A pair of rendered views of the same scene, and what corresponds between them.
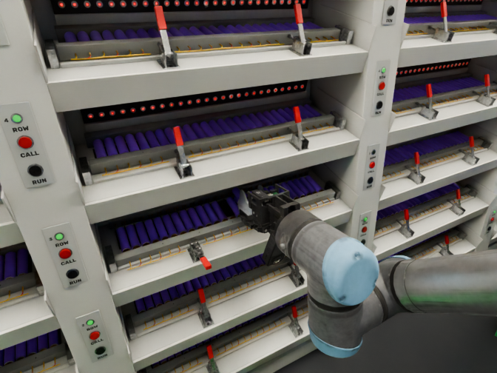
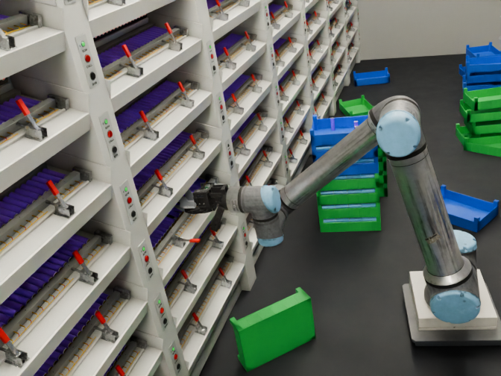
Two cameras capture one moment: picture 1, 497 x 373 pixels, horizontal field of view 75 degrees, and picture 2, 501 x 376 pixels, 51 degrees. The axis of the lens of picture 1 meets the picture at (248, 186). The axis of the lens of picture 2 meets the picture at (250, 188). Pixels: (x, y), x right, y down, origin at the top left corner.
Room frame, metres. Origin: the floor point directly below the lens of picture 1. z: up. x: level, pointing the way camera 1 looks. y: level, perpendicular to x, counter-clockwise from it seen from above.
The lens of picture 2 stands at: (-0.72, 0.90, 1.48)
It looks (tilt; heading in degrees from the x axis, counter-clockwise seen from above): 27 degrees down; 319
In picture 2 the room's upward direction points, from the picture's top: 10 degrees counter-clockwise
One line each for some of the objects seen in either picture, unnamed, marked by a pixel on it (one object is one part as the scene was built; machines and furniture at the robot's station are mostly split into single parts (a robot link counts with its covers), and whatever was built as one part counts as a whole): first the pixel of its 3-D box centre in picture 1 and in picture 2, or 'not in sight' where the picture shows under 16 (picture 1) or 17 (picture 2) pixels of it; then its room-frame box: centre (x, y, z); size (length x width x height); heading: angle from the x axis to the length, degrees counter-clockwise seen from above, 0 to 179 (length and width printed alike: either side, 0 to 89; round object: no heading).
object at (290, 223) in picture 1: (299, 235); (235, 200); (0.49, -0.09, 0.63); 0.10 x 0.05 x 0.09; 116
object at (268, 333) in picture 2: not in sight; (273, 328); (0.41, -0.09, 0.10); 0.30 x 0.08 x 0.20; 71
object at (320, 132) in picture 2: not in sight; (344, 127); (0.69, -0.98, 0.52); 0.30 x 0.20 x 0.08; 34
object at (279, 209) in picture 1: (276, 214); (213, 198); (0.57, -0.05, 0.64); 0.12 x 0.08 x 0.09; 26
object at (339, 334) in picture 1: (339, 312); (268, 225); (0.41, -0.15, 0.52); 0.12 x 0.09 x 0.12; 118
